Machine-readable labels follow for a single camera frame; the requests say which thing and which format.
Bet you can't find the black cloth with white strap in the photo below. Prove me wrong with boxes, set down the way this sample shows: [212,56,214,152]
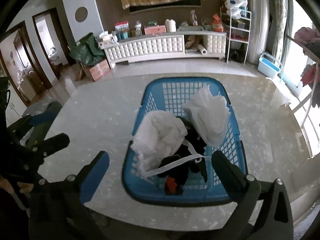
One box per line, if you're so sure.
[144,116,207,177]

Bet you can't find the white quilted towel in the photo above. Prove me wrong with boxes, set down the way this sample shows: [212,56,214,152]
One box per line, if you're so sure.
[182,85,231,148]

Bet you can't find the blue plastic laundry basket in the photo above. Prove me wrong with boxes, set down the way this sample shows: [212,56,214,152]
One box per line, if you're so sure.
[121,76,249,208]

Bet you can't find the white fluffy cloth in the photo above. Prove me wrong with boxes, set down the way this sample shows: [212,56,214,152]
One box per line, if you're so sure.
[131,110,188,177]

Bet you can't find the black plush toy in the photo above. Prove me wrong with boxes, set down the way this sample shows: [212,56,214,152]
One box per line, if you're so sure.
[157,158,208,196]

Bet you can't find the brown wooden door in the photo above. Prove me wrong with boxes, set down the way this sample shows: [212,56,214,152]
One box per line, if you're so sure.
[1,21,52,106]

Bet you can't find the pink cardboard box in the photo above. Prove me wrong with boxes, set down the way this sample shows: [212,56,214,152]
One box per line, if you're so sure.
[82,60,111,82]

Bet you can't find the green plastic bag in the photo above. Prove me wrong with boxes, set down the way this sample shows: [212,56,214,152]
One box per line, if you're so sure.
[69,33,106,67]

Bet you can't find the blue white storage bin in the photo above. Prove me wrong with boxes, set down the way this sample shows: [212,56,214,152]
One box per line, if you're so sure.
[258,52,283,79]

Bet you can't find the white paper roll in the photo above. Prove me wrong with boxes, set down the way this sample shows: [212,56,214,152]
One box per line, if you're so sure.
[197,44,208,55]

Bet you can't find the red white box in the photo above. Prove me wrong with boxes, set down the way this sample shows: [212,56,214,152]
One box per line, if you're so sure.
[114,21,129,32]

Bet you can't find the white tufted tv cabinet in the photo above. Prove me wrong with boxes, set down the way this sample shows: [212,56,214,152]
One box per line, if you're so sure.
[98,31,227,68]

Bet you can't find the orange bag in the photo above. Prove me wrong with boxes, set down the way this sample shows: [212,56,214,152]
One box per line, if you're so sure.
[212,14,223,33]

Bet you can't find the white metal shelf rack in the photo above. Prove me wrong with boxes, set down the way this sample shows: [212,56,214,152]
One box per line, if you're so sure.
[220,5,252,64]

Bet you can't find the drying rack with clothes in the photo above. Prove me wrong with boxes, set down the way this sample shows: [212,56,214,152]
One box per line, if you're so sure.
[286,27,319,125]

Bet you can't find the pink drawer box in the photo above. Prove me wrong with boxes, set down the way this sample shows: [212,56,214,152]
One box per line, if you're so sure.
[144,25,167,35]

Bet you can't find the white plastic jug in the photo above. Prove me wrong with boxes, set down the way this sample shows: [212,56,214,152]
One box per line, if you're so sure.
[165,19,176,33]

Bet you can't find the white bags on shelf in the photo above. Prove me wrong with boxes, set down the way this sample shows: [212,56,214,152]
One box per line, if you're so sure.
[225,0,248,20]

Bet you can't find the patterned curtain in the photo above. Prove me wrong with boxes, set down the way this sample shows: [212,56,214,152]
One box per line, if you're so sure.
[272,0,288,61]

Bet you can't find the white standing air conditioner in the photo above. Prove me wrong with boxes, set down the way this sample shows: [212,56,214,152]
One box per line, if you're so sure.
[247,0,270,65]

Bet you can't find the round brown wall decoration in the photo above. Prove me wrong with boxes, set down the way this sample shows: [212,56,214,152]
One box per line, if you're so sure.
[74,7,88,23]

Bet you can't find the wall mounted television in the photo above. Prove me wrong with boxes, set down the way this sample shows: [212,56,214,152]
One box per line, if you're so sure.
[129,0,202,14]

